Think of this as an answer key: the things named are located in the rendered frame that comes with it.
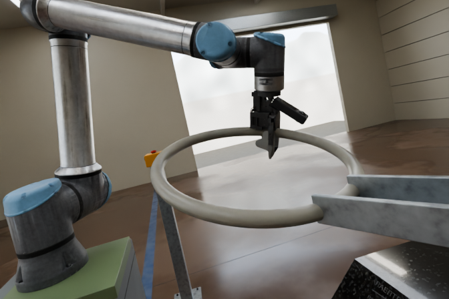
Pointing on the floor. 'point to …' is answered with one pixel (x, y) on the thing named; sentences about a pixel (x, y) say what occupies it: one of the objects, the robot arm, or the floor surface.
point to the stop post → (182, 275)
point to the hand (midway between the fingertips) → (274, 152)
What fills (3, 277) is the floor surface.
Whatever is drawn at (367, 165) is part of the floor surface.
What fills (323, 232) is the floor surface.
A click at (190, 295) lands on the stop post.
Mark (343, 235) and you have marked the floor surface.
